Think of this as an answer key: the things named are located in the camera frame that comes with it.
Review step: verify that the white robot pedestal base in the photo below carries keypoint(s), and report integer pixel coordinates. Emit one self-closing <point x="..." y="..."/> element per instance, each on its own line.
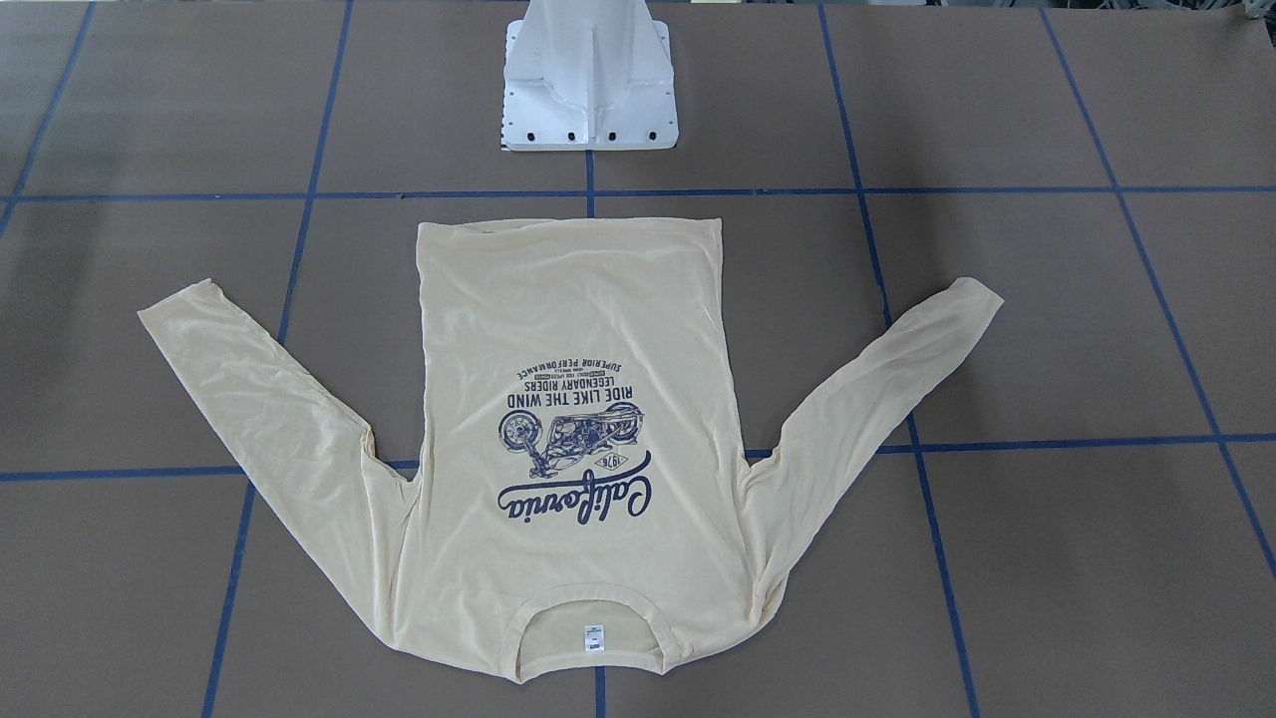
<point x="588" y="76"/>

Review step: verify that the brown paper table cover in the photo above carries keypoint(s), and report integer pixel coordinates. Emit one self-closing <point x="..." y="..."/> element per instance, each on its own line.
<point x="1079" y="522"/>

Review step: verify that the cream long sleeve shirt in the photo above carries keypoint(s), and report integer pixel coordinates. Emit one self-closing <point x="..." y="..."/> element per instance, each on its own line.
<point x="583" y="495"/>

